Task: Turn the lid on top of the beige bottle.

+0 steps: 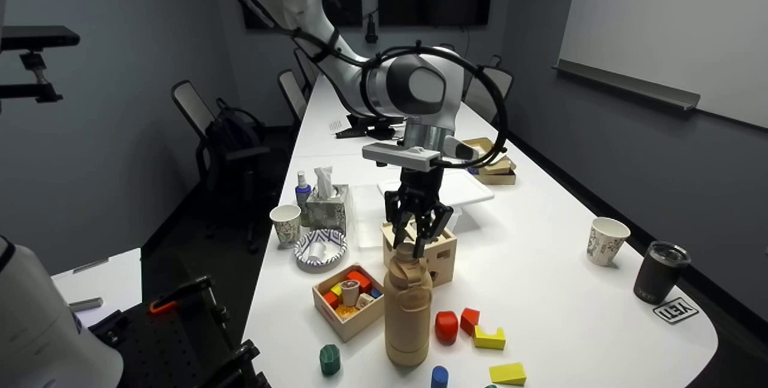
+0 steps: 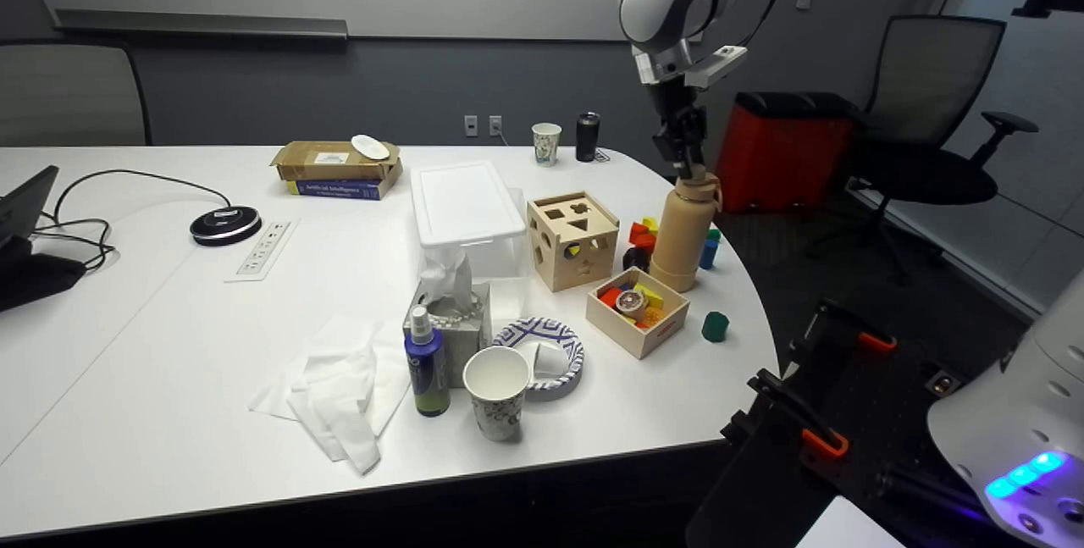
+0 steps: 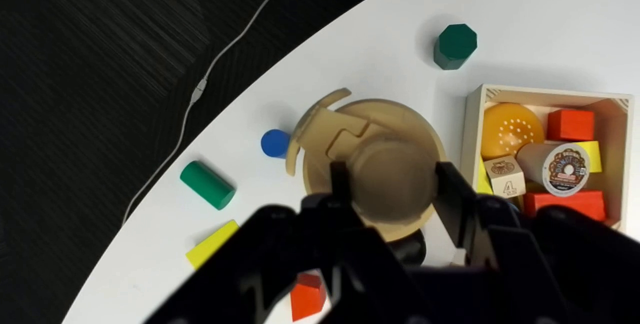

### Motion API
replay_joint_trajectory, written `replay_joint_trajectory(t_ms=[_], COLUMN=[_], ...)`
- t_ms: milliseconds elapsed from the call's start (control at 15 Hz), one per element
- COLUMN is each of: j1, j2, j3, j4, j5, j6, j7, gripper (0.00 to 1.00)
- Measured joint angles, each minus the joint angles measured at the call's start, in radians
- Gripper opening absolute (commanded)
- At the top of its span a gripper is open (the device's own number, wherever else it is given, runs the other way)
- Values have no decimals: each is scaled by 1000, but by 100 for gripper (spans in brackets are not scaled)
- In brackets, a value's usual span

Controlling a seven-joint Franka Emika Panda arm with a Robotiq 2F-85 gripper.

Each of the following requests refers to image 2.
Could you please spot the blue book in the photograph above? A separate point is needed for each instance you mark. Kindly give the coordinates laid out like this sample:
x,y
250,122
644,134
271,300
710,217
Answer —
x,y
339,190

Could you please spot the grey tissue box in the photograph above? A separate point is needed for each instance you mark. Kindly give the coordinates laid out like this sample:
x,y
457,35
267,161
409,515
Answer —
x,y
464,332

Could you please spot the wooden shape sorter cube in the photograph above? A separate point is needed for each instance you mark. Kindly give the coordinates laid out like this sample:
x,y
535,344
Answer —
x,y
576,247

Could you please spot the patterned paper plate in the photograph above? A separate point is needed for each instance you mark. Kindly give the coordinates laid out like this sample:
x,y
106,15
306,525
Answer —
x,y
559,336

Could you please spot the white sheet of paper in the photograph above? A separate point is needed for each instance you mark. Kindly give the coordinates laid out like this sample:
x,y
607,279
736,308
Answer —
x,y
847,527

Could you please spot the heap of white napkins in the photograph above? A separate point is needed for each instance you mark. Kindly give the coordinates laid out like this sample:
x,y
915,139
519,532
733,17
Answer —
x,y
339,387

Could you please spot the yellow block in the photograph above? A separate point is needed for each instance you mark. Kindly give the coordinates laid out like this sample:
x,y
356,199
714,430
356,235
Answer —
x,y
650,295
650,224

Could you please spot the black round speakerphone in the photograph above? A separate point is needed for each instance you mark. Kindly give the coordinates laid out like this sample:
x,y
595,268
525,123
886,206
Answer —
x,y
225,226

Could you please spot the black laptop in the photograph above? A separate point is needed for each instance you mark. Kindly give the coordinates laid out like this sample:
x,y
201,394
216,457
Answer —
x,y
25,268

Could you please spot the patterned paper cup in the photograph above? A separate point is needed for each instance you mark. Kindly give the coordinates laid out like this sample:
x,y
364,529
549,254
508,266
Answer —
x,y
498,400
546,146

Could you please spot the black tumbler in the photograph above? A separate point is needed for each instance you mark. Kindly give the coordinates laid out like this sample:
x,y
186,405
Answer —
x,y
587,137

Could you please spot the blue spray bottle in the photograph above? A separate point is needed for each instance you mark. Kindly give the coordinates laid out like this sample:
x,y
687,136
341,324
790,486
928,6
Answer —
x,y
428,370

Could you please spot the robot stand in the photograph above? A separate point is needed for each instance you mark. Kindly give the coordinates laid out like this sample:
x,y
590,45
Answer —
x,y
847,463

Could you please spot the black clamp with orange tip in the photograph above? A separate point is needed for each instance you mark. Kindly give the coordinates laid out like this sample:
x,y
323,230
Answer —
x,y
804,417
847,328

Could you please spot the orange block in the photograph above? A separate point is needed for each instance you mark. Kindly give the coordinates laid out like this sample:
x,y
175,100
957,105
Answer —
x,y
652,317

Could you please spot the small white cup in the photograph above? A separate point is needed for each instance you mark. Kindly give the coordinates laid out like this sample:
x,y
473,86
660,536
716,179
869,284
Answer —
x,y
550,360

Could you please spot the cardboard box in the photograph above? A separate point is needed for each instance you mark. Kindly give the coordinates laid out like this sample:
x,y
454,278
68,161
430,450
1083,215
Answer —
x,y
322,160

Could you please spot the dark block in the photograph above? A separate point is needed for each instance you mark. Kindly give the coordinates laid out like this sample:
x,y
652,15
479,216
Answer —
x,y
635,260

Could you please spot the wooden tray box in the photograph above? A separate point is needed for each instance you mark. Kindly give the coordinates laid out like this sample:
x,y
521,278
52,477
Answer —
x,y
644,336

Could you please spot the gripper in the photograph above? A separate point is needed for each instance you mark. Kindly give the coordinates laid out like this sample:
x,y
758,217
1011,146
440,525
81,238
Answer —
x,y
675,107

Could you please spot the blue cylinder block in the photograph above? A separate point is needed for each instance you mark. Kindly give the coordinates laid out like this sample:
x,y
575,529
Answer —
x,y
709,253

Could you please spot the red block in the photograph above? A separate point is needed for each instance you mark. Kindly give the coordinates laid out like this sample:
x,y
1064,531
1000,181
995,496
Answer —
x,y
609,296
641,236

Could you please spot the round patterned disc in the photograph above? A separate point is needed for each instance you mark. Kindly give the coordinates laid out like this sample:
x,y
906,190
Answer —
x,y
631,302

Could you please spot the clear plastic container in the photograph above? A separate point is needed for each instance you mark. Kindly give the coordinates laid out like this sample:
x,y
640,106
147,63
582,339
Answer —
x,y
500,264

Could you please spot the white round lid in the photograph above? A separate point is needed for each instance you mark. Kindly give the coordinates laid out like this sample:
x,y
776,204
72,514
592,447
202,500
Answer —
x,y
370,146

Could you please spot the red bin with black lid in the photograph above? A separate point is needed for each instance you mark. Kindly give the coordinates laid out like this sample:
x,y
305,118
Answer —
x,y
783,154

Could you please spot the white container lid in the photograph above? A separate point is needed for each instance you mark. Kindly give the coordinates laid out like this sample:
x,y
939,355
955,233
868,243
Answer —
x,y
464,202

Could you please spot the white table outlet strip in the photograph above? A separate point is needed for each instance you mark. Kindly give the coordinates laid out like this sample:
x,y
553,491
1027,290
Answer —
x,y
261,251

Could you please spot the wall socket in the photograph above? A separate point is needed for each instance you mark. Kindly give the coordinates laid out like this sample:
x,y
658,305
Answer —
x,y
471,125
495,125

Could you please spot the green block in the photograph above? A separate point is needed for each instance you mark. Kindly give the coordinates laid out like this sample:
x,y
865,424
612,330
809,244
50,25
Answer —
x,y
716,328

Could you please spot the grey chair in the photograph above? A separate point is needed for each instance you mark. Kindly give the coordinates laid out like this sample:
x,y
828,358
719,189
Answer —
x,y
68,95

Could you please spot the black office chair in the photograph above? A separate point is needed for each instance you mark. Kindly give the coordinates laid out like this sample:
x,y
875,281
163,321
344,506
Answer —
x,y
931,107

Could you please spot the beige bottle lid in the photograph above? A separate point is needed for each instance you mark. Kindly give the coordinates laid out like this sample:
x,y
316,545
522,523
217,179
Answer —
x,y
701,187

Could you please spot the beige bottle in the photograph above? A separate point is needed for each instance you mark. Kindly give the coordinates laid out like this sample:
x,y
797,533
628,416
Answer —
x,y
682,235

